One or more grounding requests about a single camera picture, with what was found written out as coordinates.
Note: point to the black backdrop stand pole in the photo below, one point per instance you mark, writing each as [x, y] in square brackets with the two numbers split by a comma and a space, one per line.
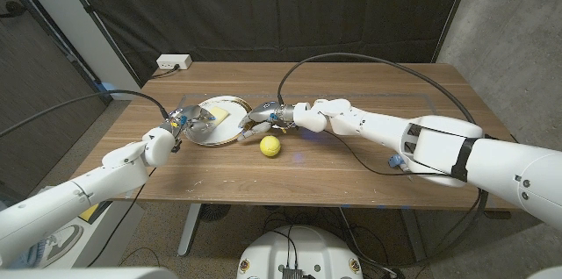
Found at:
[98, 24]
[454, 9]

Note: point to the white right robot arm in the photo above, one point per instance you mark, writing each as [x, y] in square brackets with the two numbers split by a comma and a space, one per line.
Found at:
[439, 143]

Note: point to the black round floor fan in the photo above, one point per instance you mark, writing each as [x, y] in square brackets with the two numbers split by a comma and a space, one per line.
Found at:
[215, 212]

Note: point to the yellow tennis ball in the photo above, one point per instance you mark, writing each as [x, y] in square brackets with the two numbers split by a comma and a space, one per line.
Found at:
[270, 146]

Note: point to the person's blue jeans leg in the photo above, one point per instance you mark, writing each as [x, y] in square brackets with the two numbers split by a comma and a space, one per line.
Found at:
[30, 255]

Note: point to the white floor box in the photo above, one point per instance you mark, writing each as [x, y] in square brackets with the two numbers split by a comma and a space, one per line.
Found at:
[114, 235]

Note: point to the white paper plate dark rim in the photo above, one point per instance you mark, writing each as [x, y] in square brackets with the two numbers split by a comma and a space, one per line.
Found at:
[228, 127]

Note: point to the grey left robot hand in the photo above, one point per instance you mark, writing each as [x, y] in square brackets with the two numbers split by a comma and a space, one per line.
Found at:
[193, 116]

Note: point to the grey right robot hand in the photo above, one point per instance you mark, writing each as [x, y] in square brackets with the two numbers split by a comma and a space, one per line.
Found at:
[263, 116]

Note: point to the black backdrop curtain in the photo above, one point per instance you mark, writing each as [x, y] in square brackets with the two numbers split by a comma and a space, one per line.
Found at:
[285, 7]

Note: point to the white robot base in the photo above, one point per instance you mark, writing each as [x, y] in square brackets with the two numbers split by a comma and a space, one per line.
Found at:
[303, 248]

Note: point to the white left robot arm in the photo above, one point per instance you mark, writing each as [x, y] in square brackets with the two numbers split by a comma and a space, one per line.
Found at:
[79, 187]

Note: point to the white robot torso edge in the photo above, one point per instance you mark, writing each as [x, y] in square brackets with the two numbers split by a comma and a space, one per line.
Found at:
[88, 273]

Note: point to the pale yellow sponge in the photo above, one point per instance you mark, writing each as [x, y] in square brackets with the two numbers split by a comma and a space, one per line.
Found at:
[219, 114]

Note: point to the white power strip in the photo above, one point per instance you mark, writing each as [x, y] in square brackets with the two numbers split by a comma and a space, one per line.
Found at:
[173, 61]

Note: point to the black power adapter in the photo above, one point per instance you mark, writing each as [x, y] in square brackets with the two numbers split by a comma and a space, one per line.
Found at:
[395, 273]

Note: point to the grey table leg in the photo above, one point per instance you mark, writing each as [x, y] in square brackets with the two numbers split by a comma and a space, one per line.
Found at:
[189, 228]
[415, 235]

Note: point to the yellow floor item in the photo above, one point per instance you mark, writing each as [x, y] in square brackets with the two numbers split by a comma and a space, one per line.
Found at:
[90, 212]

